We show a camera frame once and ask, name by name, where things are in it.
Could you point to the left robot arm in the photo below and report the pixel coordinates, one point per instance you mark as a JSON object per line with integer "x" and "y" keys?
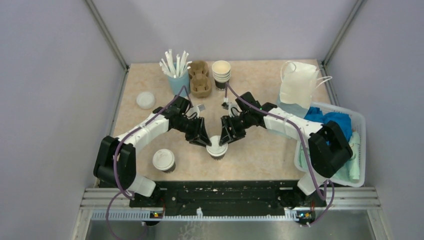
{"x": 116, "y": 158}

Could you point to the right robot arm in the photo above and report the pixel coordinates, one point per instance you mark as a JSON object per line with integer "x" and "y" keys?
{"x": 325, "y": 146}

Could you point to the white wrapped straws bundle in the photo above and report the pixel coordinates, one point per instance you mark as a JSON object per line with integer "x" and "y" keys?
{"x": 177, "y": 66}

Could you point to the stack of white lids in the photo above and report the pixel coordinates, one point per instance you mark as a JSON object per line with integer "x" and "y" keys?
{"x": 145, "y": 100}

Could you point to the brown cardboard cup carrier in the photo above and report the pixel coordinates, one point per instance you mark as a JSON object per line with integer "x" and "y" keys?
{"x": 199, "y": 81}

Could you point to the white plastic cup lid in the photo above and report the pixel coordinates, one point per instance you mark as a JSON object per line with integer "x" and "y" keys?
{"x": 163, "y": 159}

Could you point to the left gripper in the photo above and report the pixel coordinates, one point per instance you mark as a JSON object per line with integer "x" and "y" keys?
{"x": 200, "y": 127}

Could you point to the blue cloth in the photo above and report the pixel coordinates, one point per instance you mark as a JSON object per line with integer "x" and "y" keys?
{"x": 344, "y": 121}

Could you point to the stack of paper cups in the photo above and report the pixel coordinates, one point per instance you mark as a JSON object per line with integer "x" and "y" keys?
{"x": 221, "y": 72}

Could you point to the white takeout paper bag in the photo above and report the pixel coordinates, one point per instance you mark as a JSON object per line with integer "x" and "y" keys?
{"x": 298, "y": 82}

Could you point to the blue straw holder cup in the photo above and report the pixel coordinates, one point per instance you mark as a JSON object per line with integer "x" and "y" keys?
{"x": 176, "y": 84}

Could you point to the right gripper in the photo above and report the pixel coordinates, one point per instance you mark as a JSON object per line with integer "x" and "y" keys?
{"x": 228, "y": 134}

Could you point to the light green cloth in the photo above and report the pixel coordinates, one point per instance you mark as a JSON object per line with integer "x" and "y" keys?
{"x": 349, "y": 172}

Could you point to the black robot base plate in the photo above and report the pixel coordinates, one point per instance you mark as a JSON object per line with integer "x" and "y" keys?
{"x": 228, "y": 198}

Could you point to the white plastic basket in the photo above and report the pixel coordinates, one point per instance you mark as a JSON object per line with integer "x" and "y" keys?
{"x": 358, "y": 124}

